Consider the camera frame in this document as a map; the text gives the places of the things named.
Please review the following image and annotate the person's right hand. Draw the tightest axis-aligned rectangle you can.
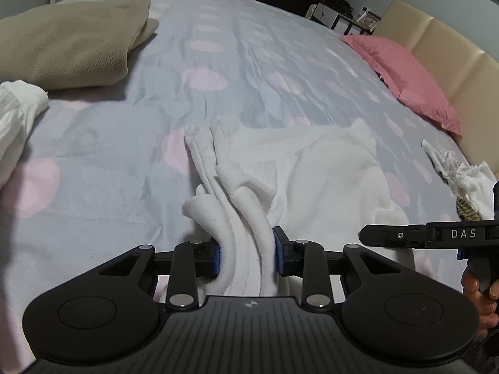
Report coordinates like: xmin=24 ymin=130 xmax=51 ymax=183
xmin=461 ymin=269 xmax=499 ymax=338

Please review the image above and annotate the white ribbed garment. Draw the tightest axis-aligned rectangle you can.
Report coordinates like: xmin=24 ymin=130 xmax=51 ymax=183
xmin=0 ymin=80 xmax=49 ymax=188

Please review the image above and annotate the pink pillow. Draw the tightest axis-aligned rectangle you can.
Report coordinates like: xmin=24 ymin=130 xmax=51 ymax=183
xmin=338 ymin=34 xmax=463 ymax=138

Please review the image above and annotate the small picture frame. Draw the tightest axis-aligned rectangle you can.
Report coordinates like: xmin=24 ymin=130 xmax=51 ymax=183
xmin=358 ymin=12 xmax=382 ymax=28

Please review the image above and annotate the crumpled white garment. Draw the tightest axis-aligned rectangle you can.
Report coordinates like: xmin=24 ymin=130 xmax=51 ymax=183
xmin=422 ymin=139 xmax=499 ymax=222

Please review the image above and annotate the folded beige fleece garment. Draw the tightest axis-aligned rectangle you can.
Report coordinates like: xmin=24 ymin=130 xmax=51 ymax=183
xmin=0 ymin=0 xmax=160 ymax=90

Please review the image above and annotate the grey pink-dotted bed sheet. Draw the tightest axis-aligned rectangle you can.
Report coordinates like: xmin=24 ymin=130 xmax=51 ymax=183
xmin=0 ymin=0 xmax=474 ymax=359

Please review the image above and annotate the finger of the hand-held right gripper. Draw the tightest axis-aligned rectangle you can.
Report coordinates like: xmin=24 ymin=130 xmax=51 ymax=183
xmin=359 ymin=222 xmax=429 ymax=248

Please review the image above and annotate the checked dark cloth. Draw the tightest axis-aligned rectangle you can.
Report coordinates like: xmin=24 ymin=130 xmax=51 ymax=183
xmin=456 ymin=197 xmax=484 ymax=223

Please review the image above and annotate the beige padded headboard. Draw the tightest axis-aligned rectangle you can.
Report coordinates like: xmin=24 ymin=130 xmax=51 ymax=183
xmin=370 ymin=0 xmax=499 ymax=176

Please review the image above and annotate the white sweater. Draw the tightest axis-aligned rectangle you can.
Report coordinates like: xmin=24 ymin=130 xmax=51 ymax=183
xmin=182 ymin=119 xmax=433 ymax=299

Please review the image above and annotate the white black nightstand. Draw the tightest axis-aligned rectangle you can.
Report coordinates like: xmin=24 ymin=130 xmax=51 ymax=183
xmin=305 ymin=2 xmax=375 ymax=36

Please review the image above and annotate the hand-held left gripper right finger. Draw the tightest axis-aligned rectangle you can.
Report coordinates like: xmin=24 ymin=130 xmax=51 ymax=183
xmin=272 ymin=226 xmax=406 ymax=308

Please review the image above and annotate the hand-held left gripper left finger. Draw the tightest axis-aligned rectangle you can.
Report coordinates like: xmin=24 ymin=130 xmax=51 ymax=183
xmin=97 ymin=239 xmax=222 ymax=308

